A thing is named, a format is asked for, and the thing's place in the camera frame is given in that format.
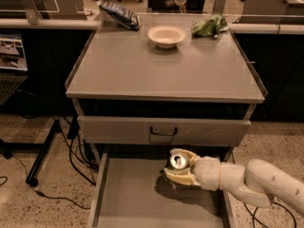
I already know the grey cabinet counter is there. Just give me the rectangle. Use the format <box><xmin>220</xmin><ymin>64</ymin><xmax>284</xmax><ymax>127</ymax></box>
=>
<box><xmin>66</xmin><ymin>14</ymin><xmax>264</xmax><ymax>104</ymax></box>

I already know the open middle drawer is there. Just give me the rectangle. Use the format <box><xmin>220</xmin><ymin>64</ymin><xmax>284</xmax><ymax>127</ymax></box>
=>
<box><xmin>88</xmin><ymin>152</ymin><xmax>235</xmax><ymax>228</ymax></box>

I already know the black drawer handle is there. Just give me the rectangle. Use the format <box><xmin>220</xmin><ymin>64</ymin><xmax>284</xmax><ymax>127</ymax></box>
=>
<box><xmin>149</xmin><ymin>126</ymin><xmax>178</xmax><ymax>137</ymax></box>

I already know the green crumpled bag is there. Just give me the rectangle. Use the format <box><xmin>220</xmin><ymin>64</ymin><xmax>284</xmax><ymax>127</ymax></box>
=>
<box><xmin>191</xmin><ymin>14</ymin><xmax>229</xmax><ymax>38</ymax></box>

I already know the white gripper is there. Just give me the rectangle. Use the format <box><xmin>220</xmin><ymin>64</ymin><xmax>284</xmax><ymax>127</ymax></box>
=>
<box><xmin>164</xmin><ymin>148</ymin><xmax>220</xmax><ymax>191</ymax></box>

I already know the black floor cables left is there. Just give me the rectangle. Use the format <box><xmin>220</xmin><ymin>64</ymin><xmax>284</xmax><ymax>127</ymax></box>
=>
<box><xmin>0</xmin><ymin>114</ymin><xmax>100</xmax><ymax>211</ymax></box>

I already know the blue chip bag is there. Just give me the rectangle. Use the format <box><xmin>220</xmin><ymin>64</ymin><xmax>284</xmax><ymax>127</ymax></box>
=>
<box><xmin>97</xmin><ymin>0</ymin><xmax>141</xmax><ymax>31</ymax></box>

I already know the closed top drawer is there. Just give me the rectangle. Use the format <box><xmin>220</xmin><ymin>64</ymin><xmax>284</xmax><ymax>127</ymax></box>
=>
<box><xmin>78</xmin><ymin>116</ymin><xmax>251</xmax><ymax>146</ymax></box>

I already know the black stand leg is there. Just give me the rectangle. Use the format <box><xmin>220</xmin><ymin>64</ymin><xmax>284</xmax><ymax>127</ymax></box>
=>
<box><xmin>26</xmin><ymin>120</ymin><xmax>61</xmax><ymax>187</ymax></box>

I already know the black floor cable right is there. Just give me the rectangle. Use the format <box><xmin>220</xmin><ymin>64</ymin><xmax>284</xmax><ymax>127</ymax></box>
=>
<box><xmin>243</xmin><ymin>201</ymin><xmax>297</xmax><ymax>228</ymax></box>

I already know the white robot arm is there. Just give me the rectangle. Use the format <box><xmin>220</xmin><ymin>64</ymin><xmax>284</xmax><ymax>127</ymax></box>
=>
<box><xmin>164</xmin><ymin>148</ymin><xmax>304</xmax><ymax>216</ymax></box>

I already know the laptop computer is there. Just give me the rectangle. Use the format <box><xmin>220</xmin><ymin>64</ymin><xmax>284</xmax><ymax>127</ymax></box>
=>
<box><xmin>0</xmin><ymin>30</ymin><xmax>28</xmax><ymax>105</ymax></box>

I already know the green soda can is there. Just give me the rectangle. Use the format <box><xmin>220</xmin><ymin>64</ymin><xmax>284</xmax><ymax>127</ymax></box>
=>
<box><xmin>167</xmin><ymin>153</ymin><xmax>188</xmax><ymax>175</ymax></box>

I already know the white paper bowl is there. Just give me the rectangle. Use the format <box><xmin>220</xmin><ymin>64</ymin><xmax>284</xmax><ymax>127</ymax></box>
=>
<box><xmin>148</xmin><ymin>26</ymin><xmax>185</xmax><ymax>49</ymax></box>

